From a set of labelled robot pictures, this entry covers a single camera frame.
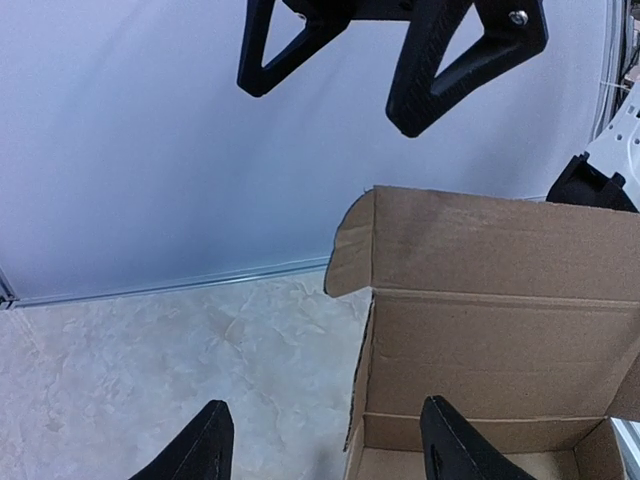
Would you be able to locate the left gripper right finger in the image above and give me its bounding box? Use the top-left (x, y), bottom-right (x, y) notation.
top-left (420, 395), bottom-right (533, 480)

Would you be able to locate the right aluminium side rail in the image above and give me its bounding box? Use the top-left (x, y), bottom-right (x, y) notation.
top-left (1, 256), bottom-right (329, 311)

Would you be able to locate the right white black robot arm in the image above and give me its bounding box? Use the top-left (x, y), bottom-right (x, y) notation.
top-left (237, 1), bottom-right (639, 213)

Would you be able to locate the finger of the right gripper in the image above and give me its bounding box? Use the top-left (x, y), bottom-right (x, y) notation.
top-left (235, 0), bottom-right (361, 100)
top-left (386, 0), bottom-right (548, 138)

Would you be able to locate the brown cardboard paper box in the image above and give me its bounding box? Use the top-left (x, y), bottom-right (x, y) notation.
top-left (324, 186), bottom-right (639, 479)

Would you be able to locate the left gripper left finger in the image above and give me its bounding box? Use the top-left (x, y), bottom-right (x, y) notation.
top-left (131, 400), bottom-right (234, 480)

